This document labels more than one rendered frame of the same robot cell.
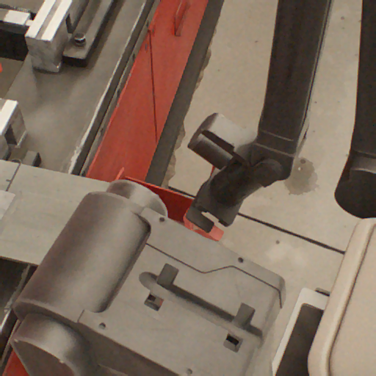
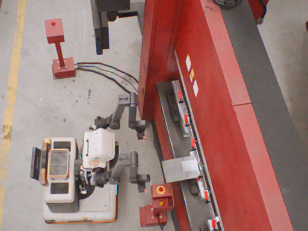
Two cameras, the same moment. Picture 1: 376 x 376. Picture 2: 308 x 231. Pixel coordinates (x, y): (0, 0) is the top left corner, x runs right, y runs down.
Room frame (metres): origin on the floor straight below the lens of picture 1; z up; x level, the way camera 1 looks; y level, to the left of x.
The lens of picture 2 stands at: (1.37, -0.58, 4.27)
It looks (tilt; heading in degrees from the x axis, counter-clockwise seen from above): 65 degrees down; 145
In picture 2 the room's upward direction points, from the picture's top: 10 degrees clockwise
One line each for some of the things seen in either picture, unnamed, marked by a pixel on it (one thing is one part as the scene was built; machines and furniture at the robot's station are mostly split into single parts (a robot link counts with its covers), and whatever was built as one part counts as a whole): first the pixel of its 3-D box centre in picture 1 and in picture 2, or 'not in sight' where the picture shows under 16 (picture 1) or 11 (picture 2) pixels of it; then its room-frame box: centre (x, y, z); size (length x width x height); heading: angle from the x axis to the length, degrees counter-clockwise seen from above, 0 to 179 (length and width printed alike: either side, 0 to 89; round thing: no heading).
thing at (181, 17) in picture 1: (183, 11); not in sight; (1.59, 0.01, 0.58); 0.15 x 0.02 x 0.07; 166
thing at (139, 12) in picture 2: not in sight; (134, 23); (-0.69, 0.48, 1.17); 0.40 x 0.24 x 0.07; 166
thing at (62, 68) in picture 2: not in sight; (58, 49); (-1.20, -0.12, 0.41); 0.25 x 0.20 x 0.83; 76
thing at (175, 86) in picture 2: not in sight; (181, 108); (0.11, 0.56, 0.92); 0.50 x 0.06 x 0.10; 166
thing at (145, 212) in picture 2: not in sight; (153, 215); (0.68, 0.07, 0.06); 0.25 x 0.20 x 0.12; 69
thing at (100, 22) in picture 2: not in sight; (100, 18); (-0.68, 0.16, 1.42); 0.45 x 0.12 x 0.36; 163
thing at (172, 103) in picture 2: not in sight; (172, 105); (0.04, 0.51, 0.89); 0.30 x 0.05 x 0.03; 166
